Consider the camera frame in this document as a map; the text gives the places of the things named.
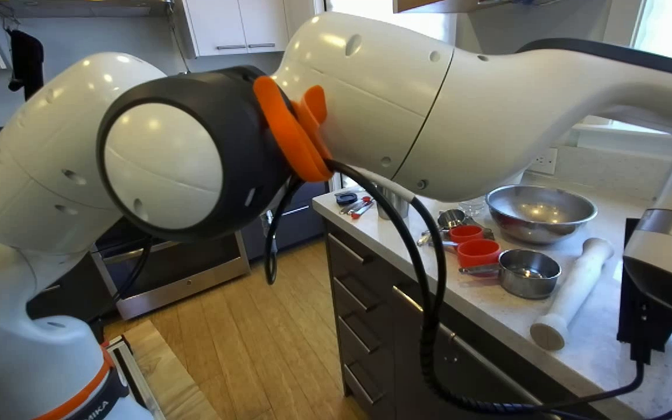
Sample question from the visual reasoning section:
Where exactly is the dark kitchen base cabinet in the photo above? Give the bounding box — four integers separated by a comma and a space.
321, 221, 627, 420

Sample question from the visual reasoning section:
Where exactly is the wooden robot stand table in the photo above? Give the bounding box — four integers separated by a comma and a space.
104, 317, 223, 420

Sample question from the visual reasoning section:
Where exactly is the kitchen window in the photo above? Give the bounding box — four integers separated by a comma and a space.
630, 0, 672, 71

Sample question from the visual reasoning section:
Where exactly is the steel cabinet door handle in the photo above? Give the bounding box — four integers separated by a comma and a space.
440, 326, 546, 407
390, 283, 424, 310

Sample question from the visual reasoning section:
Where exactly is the white wall outlet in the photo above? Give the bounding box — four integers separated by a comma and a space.
532, 144, 560, 176

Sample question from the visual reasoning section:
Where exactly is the orange cable clamp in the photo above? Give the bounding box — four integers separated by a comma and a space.
249, 72, 336, 186

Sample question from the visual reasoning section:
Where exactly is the large steel measuring cup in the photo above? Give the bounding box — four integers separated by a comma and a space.
460, 247, 564, 304

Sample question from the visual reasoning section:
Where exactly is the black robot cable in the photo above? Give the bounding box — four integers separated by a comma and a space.
260, 157, 672, 420

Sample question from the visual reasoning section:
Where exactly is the white upper cabinet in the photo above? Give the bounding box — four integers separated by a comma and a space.
176, 0, 291, 59

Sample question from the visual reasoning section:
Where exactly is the large red measuring cup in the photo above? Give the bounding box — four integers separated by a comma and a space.
454, 236, 504, 274

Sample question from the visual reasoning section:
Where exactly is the small steel measuring cup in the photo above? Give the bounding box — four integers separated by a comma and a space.
434, 206, 470, 233

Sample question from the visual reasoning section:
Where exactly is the metallic dishpan bowl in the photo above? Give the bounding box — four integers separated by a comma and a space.
483, 183, 599, 247

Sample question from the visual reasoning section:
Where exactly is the small red measuring cup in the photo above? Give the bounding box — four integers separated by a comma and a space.
442, 221, 488, 244

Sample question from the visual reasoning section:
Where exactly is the black hanging garment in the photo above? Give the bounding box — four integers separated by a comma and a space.
4, 29, 47, 100

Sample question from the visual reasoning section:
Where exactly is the aluminium profile mount frame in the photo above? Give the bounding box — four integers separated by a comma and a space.
104, 335, 153, 420

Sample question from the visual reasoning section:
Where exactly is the steel drawer handle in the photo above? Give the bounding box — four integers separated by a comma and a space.
340, 361, 377, 407
330, 275, 370, 309
336, 316, 372, 352
326, 232, 365, 264

